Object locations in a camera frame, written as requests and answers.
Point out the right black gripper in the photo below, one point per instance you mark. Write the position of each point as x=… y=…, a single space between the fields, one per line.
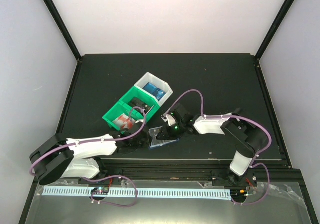
x=166 y=134

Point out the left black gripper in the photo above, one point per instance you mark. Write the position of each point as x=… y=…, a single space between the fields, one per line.
x=146 y=141

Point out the blue card holder wallet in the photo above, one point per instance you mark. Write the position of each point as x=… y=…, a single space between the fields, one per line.
x=165 y=142

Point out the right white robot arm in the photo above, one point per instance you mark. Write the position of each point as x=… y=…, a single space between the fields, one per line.
x=250 y=137

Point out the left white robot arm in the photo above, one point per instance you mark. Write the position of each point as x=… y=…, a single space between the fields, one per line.
x=61 y=157

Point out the orange cards in near bin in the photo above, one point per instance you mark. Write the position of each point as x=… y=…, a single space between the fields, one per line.
x=124 y=122

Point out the blue cards in white bin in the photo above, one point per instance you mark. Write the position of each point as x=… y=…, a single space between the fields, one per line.
x=154 y=90

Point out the black cards in green bin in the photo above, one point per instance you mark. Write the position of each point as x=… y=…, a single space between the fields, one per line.
x=139 y=103

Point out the middle green plastic bin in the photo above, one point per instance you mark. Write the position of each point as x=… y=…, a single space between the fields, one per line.
x=138 y=97

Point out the green plastic bin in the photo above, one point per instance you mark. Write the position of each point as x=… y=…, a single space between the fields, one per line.
x=117 y=116
x=138 y=97

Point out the near green plastic bin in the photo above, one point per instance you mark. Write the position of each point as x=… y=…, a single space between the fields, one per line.
x=117 y=116

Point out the left controller board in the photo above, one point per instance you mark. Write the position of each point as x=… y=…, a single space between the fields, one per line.
x=100 y=191

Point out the controller board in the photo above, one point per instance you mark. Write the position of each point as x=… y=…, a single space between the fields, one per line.
x=242 y=192
x=100 y=191

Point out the white plastic bin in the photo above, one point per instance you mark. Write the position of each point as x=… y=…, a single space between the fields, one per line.
x=149 y=77

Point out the right controller board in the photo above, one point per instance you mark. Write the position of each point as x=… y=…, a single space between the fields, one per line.
x=242 y=192

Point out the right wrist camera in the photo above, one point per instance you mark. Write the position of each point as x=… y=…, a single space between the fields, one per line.
x=175 y=114

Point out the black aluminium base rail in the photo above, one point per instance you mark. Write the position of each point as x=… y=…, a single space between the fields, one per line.
x=216 y=171

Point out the white slotted cable duct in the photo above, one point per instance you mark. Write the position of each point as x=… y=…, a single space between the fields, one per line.
x=81 y=191

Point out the left frame post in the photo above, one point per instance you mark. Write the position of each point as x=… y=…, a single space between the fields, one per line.
x=63 y=28

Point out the frame post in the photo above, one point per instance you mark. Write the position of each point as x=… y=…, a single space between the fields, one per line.
x=63 y=28
x=284 y=9

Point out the right frame post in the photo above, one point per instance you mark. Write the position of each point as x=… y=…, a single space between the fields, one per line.
x=284 y=9

